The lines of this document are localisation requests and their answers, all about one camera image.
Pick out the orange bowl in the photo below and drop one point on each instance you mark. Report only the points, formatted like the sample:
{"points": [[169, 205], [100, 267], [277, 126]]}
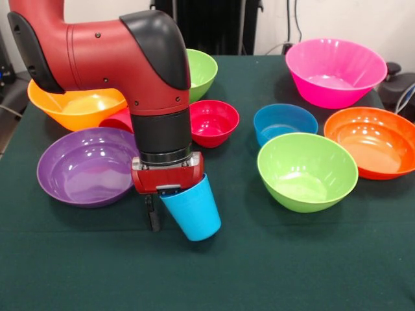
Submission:
{"points": [[373, 139]]}

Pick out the dark green tablecloth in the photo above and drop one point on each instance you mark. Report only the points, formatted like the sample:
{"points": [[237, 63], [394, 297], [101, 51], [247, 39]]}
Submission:
{"points": [[207, 259]]}

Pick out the yellow bowl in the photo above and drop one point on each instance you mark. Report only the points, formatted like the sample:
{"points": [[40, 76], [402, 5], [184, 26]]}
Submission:
{"points": [[81, 110]]}

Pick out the blue bowl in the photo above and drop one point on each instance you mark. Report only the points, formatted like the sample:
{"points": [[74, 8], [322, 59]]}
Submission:
{"points": [[285, 120]]}

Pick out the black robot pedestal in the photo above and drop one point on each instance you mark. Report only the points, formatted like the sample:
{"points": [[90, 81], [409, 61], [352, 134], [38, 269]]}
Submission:
{"points": [[214, 26]]}

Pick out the blue cup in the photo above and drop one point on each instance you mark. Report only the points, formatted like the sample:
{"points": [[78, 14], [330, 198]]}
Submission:
{"points": [[194, 214]]}

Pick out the black office chair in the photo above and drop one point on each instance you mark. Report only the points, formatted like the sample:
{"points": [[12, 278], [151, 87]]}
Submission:
{"points": [[397, 89], [19, 87]]}

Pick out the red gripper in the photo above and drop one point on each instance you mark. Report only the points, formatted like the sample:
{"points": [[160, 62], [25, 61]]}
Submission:
{"points": [[165, 178]]}

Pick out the black computer box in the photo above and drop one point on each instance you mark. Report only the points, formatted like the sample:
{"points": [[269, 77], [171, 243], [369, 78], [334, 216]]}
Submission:
{"points": [[6, 64]]}

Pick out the pink bowl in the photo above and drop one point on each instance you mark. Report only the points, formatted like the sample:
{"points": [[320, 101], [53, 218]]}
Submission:
{"points": [[337, 64]]}

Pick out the purple bowl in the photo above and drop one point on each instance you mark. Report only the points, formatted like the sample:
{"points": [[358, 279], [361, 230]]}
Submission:
{"points": [[87, 165]]}

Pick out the green bowl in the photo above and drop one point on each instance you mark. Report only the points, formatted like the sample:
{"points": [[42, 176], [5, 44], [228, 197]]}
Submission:
{"points": [[306, 165], [202, 71]]}

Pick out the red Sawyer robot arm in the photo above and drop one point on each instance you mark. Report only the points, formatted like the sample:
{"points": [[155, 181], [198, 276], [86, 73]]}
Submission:
{"points": [[113, 58]]}

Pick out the red cup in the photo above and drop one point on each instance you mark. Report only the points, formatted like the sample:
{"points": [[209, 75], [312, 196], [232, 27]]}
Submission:
{"points": [[120, 121]]}

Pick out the red bowl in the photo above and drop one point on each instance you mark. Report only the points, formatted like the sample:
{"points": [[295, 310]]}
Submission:
{"points": [[214, 123]]}

